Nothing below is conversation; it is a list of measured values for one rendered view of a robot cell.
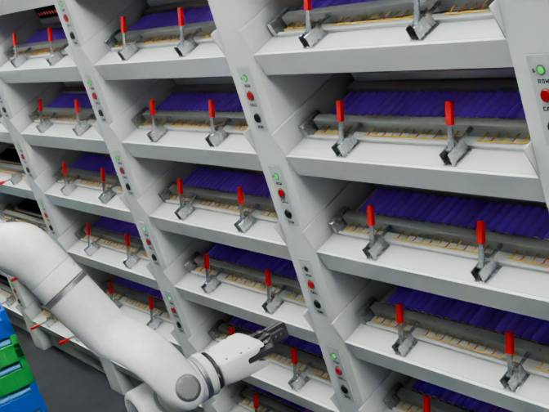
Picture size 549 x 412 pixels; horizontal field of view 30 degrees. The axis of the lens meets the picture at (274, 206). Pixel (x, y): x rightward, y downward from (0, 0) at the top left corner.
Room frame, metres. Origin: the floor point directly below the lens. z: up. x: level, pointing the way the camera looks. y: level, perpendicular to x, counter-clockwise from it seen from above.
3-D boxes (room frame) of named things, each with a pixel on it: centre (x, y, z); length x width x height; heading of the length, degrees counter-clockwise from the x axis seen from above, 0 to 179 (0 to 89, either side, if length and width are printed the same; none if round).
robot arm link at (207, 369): (1.71, 0.22, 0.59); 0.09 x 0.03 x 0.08; 29
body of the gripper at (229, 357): (1.74, 0.16, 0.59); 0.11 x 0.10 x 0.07; 119
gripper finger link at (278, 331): (1.77, 0.07, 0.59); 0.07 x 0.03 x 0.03; 119
